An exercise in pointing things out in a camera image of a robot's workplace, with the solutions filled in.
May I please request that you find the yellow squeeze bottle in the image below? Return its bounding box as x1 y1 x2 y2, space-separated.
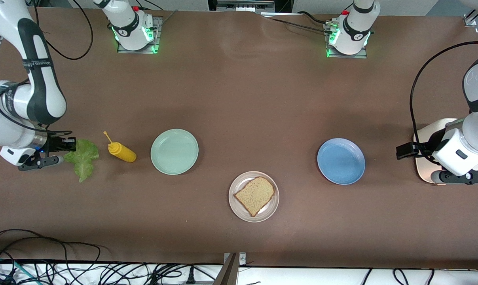
103 131 137 163

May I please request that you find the brown bread slice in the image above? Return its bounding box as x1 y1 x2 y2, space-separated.
233 177 276 217

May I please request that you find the blue plate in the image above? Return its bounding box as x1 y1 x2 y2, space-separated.
317 138 366 185

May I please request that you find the cream toaster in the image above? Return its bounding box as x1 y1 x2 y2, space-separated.
413 118 461 185

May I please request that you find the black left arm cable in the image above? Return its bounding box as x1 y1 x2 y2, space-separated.
409 41 478 163

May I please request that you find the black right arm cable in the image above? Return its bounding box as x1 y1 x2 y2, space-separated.
0 0 94 137

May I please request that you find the teal cable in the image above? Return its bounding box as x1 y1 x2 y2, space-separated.
0 257 26 282

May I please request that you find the short aluminium profile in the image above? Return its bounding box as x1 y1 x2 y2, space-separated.
463 8 478 27

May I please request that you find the thin black base cable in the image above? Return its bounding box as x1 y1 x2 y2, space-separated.
269 18 332 33

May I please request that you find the green lettuce leaf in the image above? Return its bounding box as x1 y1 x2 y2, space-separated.
63 139 100 183

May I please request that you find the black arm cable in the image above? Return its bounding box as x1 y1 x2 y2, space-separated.
409 41 478 163
0 0 94 137

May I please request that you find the beige plate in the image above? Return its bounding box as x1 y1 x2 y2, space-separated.
228 171 280 223

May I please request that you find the thick black base cable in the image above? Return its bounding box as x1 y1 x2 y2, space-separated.
296 11 334 25

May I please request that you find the long looped black cable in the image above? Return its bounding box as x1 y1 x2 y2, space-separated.
0 229 102 285

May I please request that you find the grey metal bracket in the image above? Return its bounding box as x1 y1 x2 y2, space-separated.
223 252 247 266

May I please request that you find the dark metal post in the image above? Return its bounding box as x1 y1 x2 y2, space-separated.
213 253 239 285

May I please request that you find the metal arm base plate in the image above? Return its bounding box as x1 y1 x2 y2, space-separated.
117 17 160 54
325 22 368 59

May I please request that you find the black and silver device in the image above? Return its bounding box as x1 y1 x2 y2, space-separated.
207 0 294 14

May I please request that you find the mint green plate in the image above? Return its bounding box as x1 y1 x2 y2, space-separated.
150 129 199 176

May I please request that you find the brown table mat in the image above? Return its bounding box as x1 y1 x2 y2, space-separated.
0 7 478 270

